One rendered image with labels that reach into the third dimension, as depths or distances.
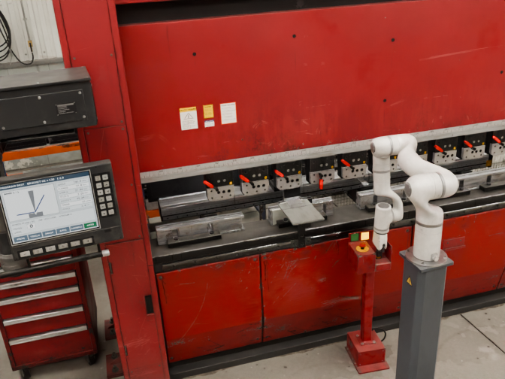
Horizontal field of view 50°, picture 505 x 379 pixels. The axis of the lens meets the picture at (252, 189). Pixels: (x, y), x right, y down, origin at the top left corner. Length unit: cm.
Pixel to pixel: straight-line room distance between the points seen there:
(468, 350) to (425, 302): 110
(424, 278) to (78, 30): 188
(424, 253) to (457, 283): 131
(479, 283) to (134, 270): 234
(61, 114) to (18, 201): 39
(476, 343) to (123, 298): 222
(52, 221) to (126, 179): 47
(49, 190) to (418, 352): 188
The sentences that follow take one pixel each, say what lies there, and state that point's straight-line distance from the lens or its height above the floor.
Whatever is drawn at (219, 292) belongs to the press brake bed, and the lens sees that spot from 320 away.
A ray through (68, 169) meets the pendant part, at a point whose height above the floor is 160.
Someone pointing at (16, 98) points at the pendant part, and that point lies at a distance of 224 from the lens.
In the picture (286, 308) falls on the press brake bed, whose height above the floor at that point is 36.
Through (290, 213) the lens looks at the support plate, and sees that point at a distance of 305.
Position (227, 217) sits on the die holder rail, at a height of 97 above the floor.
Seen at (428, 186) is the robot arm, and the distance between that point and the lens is 247.
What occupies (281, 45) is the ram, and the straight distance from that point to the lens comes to 288.
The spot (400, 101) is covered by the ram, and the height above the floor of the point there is 152.
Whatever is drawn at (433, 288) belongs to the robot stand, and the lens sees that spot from 273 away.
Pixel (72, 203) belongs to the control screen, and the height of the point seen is 145.
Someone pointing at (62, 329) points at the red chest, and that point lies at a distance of 354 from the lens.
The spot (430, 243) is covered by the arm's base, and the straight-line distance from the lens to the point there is 261.
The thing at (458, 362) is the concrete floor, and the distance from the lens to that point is 370.
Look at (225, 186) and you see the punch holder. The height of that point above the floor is 117.
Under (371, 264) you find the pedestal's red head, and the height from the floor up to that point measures 71.
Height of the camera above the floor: 238
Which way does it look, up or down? 24 degrees down
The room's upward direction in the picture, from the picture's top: 3 degrees counter-clockwise
